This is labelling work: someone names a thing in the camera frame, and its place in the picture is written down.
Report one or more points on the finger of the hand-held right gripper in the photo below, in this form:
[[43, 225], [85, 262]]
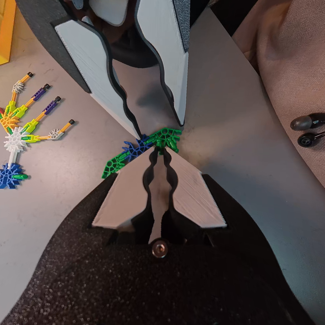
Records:
[[167, 38], [91, 63]]

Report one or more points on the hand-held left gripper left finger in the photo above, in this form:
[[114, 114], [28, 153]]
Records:
[[121, 200]]

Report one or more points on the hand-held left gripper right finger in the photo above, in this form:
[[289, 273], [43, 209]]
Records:
[[200, 200]]

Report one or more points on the green and blue toy assembly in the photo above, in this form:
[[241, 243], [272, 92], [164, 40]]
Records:
[[137, 149]]

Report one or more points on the multicoloured toy hand assembly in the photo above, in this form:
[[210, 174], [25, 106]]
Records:
[[15, 139]]

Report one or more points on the grey desk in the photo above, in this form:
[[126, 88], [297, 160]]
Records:
[[45, 203]]

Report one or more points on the yellow divided plastic bin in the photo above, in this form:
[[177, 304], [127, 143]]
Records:
[[6, 30]]

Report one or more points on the person's beige sweatshirt torso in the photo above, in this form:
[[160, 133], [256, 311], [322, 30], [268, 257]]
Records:
[[292, 63]]

